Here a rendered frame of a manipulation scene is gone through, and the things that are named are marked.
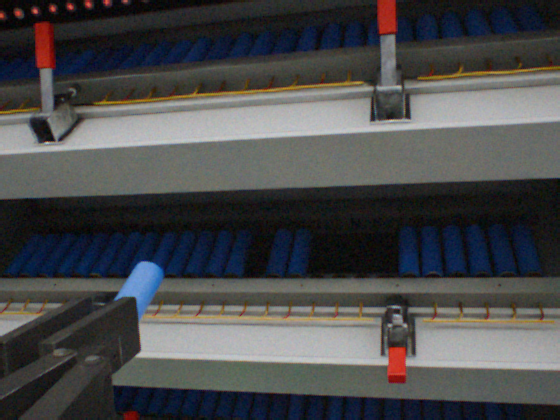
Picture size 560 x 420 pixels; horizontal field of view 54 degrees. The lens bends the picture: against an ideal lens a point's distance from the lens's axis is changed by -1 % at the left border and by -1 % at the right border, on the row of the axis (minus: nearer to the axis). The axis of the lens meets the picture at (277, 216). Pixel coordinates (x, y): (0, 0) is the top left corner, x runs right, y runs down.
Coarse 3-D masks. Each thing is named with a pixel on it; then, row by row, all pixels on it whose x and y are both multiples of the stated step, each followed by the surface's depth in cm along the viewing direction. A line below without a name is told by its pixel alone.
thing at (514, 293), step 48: (0, 288) 55; (48, 288) 54; (96, 288) 53; (192, 288) 51; (240, 288) 50; (288, 288) 49; (336, 288) 48; (384, 288) 47; (432, 288) 46; (480, 288) 45; (528, 288) 45
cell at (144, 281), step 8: (144, 264) 33; (152, 264) 33; (136, 272) 32; (144, 272) 32; (152, 272) 33; (160, 272) 33; (128, 280) 32; (136, 280) 32; (144, 280) 32; (152, 280) 32; (160, 280) 33; (128, 288) 31; (136, 288) 31; (144, 288) 31; (152, 288) 32; (120, 296) 31; (136, 296) 31; (144, 296) 31; (152, 296) 32; (144, 304) 31; (144, 312) 31
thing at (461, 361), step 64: (192, 192) 61; (256, 192) 60; (320, 192) 58; (384, 192) 57; (448, 192) 56; (512, 192) 55; (0, 256) 64; (0, 320) 55; (192, 320) 51; (256, 320) 50; (320, 320) 49; (128, 384) 52; (192, 384) 50; (256, 384) 48; (320, 384) 47; (384, 384) 46; (448, 384) 44; (512, 384) 43
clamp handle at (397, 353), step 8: (392, 320) 44; (400, 320) 43; (392, 328) 44; (400, 328) 44; (392, 336) 43; (400, 336) 43; (392, 344) 42; (400, 344) 42; (392, 352) 40; (400, 352) 40; (392, 360) 39; (400, 360) 39; (392, 368) 38; (400, 368) 38; (392, 376) 38; (400, 376) 38
